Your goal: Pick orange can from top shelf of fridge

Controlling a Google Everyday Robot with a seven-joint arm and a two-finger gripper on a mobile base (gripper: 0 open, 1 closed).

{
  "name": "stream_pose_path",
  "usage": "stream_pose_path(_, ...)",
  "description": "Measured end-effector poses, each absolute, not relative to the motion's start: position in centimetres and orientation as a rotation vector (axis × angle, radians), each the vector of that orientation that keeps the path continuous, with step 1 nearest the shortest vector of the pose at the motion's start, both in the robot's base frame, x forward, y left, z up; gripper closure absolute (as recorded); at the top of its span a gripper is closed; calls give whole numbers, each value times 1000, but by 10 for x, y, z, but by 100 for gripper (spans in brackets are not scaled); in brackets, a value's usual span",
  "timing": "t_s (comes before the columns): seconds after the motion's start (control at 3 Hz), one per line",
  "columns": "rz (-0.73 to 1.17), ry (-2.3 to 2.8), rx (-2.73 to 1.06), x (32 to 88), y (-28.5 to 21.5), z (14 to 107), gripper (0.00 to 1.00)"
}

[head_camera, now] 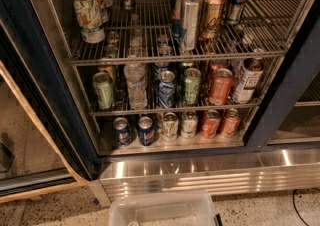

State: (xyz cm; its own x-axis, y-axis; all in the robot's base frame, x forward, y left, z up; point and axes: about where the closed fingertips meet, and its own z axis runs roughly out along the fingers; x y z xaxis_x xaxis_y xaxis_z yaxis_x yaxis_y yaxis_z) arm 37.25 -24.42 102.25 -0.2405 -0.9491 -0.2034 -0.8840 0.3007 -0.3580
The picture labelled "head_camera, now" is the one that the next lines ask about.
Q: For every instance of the clear plastic water bottle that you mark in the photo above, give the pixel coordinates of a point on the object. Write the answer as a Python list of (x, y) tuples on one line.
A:
[(135, 73)]

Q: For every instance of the green can middle shelf left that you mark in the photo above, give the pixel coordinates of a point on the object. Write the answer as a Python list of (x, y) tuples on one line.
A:
[(104, 89)]

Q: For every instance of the gold can behind green can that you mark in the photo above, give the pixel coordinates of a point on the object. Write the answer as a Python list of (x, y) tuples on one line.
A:
[(110, 69)]

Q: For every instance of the left white 7up can bottom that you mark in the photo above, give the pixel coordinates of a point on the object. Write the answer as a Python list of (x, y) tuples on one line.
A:
[(170, 125)]

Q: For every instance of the top wire shelf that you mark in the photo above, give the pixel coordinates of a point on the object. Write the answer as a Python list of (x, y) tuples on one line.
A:
[(261, 32)]

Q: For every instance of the clear plastic bin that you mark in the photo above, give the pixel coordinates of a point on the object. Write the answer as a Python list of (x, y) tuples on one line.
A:
[(187, 208)]

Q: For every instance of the front white 7up tall can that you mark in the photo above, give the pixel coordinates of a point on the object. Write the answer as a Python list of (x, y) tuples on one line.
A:
[(88, 14)]

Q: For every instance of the right orange can bottom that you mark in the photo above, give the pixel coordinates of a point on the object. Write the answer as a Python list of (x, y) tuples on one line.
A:
[(230, 123)]

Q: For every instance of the middle wire shelf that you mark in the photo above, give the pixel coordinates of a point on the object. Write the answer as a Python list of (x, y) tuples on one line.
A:
[(123, 108)]

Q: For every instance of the blue pepsi can middle shelf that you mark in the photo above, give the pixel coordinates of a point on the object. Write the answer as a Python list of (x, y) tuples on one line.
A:
[(166, 89)]

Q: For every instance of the right white 7up can bottom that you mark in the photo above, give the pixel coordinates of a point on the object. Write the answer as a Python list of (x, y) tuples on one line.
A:
[(189, 122)]

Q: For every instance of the right blue pepsi can bottom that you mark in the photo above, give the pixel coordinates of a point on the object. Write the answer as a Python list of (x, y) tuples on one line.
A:
[(145, 131)]

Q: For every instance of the open glass fridge door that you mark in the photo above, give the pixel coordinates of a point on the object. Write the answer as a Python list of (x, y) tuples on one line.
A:
[(46, 145)]

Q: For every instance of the orange gold tall can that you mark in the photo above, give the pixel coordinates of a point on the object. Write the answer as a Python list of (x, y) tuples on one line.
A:
[(211, 18)]

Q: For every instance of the steel fridge base grille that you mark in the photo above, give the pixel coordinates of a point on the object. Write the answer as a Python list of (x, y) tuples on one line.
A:
[(225, 174)]

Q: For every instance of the left blue pepsi can bottom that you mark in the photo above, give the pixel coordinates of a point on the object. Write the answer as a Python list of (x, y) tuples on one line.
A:
[(122, 131)]

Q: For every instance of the orange soda can middle shelf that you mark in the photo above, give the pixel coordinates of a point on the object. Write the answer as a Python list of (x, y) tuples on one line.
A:
[(221, 86)]

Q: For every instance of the left orange can bottom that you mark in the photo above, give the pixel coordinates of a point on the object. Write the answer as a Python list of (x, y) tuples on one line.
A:
[(210, 123)]

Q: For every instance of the front slim silver energy can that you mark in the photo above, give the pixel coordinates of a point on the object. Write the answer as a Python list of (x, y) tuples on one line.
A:
[(189, 23)]

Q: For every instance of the blue pepsi can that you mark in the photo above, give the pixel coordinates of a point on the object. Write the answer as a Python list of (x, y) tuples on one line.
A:
[(122, 131), (145, 131)]

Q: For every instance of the green can shelf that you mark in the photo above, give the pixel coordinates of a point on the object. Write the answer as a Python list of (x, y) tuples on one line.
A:
[(191, 85), (104, 89)]

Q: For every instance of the wire shelf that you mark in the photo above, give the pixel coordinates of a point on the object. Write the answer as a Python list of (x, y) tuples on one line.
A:
[(123, 108), (261, 32)]

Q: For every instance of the green can middle shelf centre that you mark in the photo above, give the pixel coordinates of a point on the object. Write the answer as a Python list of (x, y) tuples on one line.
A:
[(191, 85)]

